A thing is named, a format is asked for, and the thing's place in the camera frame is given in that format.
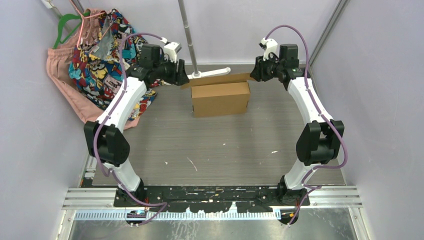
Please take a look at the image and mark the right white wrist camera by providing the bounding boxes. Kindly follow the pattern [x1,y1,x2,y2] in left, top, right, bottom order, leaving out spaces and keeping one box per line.
[259,38,279,61]

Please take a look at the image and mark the brown cardboard box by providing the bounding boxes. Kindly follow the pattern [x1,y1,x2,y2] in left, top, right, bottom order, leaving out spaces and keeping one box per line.
[180,72,254,118]

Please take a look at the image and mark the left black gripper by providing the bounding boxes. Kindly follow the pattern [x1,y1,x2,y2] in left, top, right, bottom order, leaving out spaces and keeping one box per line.
[153,55,190,86]

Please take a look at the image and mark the colourful comic print shorts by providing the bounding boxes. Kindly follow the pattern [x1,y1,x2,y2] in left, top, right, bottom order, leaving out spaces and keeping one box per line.
[68,8,147,111]

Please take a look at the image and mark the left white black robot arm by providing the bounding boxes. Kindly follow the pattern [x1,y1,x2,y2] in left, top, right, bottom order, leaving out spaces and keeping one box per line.
[83,42,189,207]

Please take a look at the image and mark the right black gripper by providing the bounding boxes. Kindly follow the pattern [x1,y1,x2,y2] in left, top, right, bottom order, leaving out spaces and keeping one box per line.
[249,52,283,83]

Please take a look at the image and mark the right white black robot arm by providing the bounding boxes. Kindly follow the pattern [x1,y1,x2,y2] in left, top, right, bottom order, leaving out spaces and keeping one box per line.
[250,39,345,206]

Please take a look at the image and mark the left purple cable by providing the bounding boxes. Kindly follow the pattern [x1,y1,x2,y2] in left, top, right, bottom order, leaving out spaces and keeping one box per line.
[92,32,170,228]

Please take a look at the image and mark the pink clothes hanger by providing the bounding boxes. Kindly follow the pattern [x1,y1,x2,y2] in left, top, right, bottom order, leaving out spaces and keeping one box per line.
[69,0,103,47]

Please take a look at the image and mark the white stand with pole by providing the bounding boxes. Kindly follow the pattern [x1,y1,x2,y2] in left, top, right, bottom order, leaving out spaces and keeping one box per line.
[177,0,231,79]

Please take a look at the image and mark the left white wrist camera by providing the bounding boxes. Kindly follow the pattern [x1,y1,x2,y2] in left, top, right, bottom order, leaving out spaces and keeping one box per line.
[160,37,182,63]

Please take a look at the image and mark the pink shorts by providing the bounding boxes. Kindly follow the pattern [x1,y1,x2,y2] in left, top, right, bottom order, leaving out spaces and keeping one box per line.
[46,9,124,123]

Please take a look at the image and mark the aluminium frame rail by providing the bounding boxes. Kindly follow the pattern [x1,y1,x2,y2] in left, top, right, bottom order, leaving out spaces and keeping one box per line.
[52,132,372,240]

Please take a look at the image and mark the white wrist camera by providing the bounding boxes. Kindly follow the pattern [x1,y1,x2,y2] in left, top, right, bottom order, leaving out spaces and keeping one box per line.
[160,37,182,63]
[259,38,279,61]

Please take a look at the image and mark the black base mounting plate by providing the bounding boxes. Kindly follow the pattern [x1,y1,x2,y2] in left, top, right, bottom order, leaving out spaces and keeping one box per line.
[113,185,310,225]

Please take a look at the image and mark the green clothes hanger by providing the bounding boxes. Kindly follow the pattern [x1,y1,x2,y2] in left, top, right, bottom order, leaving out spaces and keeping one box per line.
[52,13,83,49]

